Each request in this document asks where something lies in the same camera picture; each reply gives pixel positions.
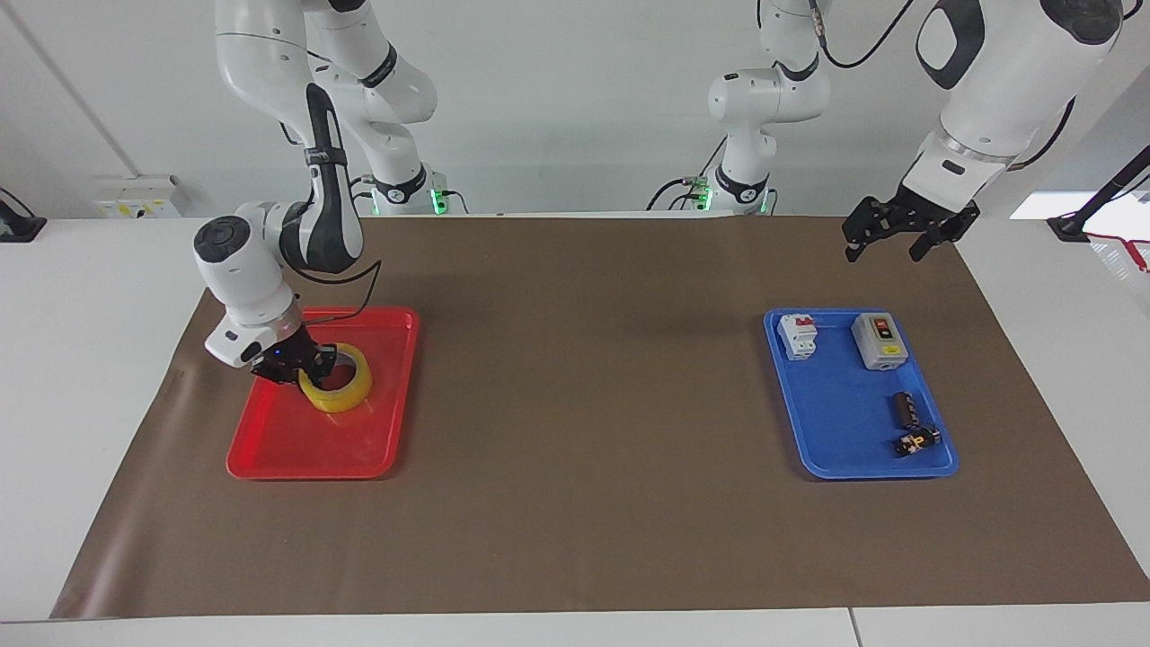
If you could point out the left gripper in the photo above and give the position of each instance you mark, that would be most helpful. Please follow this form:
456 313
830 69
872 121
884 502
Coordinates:
915 211

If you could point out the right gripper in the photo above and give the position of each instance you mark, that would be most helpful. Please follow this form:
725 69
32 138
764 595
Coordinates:
281 349

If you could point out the yellow tape roll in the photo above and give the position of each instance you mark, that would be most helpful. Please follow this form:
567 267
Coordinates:
352 388

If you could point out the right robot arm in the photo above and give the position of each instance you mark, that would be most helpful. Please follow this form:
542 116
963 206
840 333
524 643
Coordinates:
260 54

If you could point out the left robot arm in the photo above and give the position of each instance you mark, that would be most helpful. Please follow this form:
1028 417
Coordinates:
1006 72

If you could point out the red plastic tray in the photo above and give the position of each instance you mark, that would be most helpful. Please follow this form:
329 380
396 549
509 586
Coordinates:
305 445

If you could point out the white circuit breaker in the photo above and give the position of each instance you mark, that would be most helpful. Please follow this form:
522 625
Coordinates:
798 338

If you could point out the black cylinder part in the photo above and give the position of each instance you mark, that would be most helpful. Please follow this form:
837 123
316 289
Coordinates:
905 410

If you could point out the blue plastic tray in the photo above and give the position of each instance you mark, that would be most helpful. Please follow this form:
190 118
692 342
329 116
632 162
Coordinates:
840 422

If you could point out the black stand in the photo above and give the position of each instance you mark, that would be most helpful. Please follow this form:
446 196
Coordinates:
16 225
1101 196

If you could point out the black and yellow connector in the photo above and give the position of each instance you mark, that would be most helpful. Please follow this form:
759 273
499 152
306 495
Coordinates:
916 441

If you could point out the grey switch box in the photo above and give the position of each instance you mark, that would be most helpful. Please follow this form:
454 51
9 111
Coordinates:
877 343

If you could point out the white wall socket box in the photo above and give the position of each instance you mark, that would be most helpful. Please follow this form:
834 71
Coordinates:
139 198

